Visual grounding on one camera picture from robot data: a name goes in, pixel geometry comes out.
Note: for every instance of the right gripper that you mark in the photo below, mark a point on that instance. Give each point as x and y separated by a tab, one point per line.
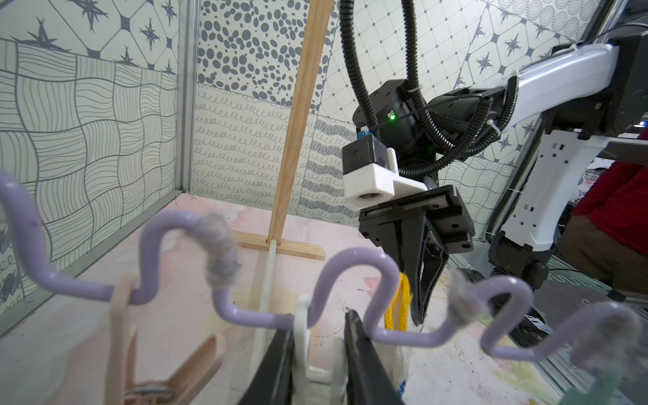
419	233

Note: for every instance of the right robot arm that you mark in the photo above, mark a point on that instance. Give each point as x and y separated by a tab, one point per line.
576	101

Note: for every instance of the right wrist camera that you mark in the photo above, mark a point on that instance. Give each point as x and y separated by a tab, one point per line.
371	174

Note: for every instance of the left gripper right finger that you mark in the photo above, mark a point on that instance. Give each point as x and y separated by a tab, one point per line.
368	382

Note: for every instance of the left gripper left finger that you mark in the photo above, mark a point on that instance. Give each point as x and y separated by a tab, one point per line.
272	384

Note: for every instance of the wooden drying rack frame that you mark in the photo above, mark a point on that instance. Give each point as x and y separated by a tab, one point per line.
274	243

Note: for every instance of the pink clothes peg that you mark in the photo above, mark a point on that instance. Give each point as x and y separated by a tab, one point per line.
144	369

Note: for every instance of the person in red shirt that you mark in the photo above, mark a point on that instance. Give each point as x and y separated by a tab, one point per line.
606	236

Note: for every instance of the white clothes peg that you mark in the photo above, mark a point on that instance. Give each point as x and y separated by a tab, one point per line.
316	381

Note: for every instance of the green clothes peg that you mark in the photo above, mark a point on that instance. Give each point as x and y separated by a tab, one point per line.
606	383

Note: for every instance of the yellow dotted work glove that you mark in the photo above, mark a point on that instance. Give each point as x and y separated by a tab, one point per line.
396	359

